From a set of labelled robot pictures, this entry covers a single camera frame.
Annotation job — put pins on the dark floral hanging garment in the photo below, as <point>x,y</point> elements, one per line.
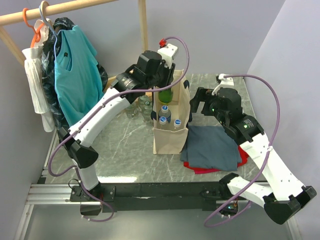
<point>48,72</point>

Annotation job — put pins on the cream canvas tote bag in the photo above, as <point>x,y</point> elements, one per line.
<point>171,141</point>

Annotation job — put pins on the grey folded cloth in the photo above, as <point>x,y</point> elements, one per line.
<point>209,147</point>

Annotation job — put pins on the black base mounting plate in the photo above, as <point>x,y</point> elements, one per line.
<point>164,195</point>

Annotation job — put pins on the red folded cloth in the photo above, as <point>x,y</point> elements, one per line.
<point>198,171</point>

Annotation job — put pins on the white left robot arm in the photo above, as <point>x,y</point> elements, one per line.
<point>83,133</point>

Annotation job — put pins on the wooden clothes rack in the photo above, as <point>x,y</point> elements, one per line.
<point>33,14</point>

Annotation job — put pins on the clear Chang soda bottle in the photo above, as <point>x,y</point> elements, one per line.
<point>132,111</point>
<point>144,101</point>
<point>146,114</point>

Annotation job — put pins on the aluminium frame rail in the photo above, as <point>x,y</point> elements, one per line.
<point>126,156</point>

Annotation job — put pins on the green Perrier glass bottle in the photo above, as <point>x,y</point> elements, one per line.
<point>165,97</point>

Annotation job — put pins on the light blue clothes hanger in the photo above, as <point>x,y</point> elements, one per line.
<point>41,8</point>

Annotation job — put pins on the turquoise hanging shirt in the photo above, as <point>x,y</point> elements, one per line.
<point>77,80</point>

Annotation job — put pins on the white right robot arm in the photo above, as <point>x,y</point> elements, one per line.
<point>285,195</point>

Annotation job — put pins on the white hanging garment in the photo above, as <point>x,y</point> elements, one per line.
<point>33,70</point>

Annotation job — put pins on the orange clothes hanger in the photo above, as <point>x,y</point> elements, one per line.
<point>32,27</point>

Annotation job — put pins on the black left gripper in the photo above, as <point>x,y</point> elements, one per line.
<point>169,70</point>

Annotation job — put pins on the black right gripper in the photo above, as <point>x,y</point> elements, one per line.
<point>201,95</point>

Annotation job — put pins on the pocari sweat bottle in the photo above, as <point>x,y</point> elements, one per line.
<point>176,124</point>
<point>165,112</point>
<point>163,123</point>

